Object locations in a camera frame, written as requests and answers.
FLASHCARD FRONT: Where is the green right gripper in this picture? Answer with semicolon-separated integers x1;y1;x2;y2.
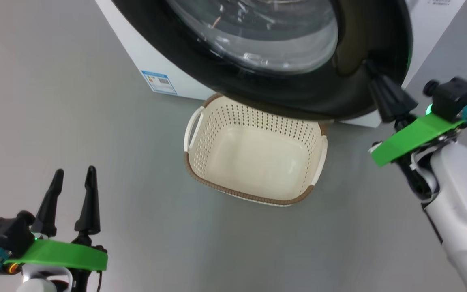
363;59;467;199

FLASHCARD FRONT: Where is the cream laundry basket brown rim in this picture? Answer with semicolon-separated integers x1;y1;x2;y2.
184;93;328;207

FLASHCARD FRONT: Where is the blue energy label sticker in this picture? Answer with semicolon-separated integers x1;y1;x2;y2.
141;70;178;96

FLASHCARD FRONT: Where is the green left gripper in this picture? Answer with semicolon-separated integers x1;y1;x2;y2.
3;165;108;292

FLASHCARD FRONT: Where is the white front-load washing machine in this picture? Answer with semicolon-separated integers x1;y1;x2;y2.
95;0;467;128

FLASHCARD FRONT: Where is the black round glass washer door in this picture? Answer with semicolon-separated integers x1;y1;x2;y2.
111;0;413;121

